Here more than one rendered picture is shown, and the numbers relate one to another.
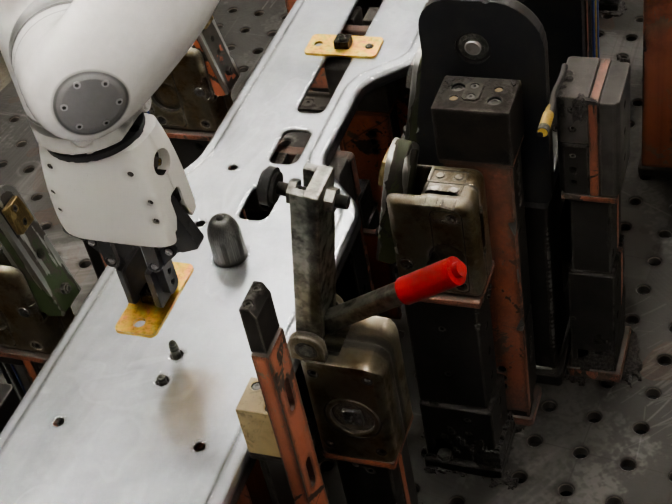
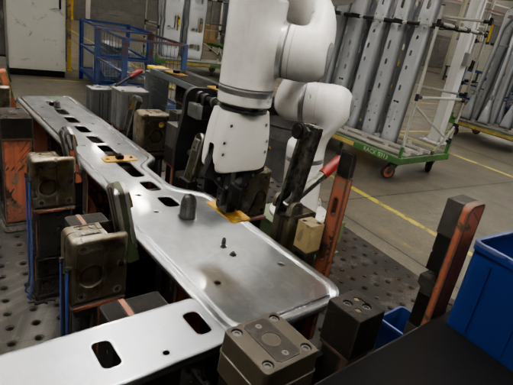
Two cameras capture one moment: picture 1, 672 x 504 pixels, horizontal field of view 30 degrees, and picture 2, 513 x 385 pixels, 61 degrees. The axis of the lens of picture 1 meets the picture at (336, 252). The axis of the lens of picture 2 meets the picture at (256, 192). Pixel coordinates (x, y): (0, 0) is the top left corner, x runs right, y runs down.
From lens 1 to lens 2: 0.98 m
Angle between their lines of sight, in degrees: 60
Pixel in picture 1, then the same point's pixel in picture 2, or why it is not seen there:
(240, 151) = (132, 190)
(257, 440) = (312, 243)
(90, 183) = (249, 132)
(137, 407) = (239, 264)
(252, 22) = not seen: outside the picture
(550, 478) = not seen: hidden behind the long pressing
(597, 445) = not seen: hidden behind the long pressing
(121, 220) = (252, 153)
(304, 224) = (315, 142)
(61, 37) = (326, 26)
